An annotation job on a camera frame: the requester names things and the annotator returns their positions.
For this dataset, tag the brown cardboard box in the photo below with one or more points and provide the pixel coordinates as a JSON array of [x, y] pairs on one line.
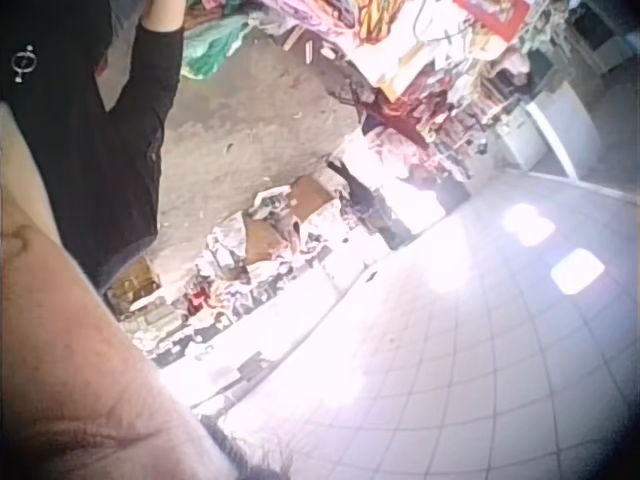
[[310, 196]]

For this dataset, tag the heap of cartons and cloth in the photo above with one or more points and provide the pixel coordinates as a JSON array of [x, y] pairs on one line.
[[240, 270]]

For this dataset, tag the heap of colourful clothes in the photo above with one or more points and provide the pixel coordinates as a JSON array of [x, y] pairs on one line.
[[435, 75]]

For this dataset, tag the green cloth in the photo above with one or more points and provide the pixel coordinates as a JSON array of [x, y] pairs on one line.
[[212, 47]]

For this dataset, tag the white cabinet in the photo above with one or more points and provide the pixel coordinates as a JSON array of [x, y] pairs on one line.
[[550, 130]]

